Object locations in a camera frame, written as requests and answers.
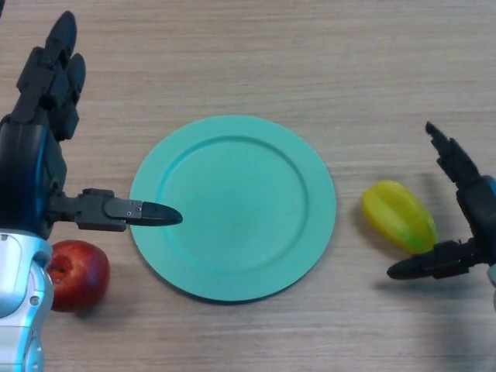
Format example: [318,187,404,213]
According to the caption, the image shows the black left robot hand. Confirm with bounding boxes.
[0,10,184,243]

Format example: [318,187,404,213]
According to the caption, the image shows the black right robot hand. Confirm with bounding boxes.
[387,121,496,281]

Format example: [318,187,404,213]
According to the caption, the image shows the yellow starfruit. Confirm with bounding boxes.
[361,180,439,255]

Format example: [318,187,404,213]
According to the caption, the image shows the green round plate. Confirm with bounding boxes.
[129,114,336,305]

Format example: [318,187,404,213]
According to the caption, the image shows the red apple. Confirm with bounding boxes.
[46,239,111,313]

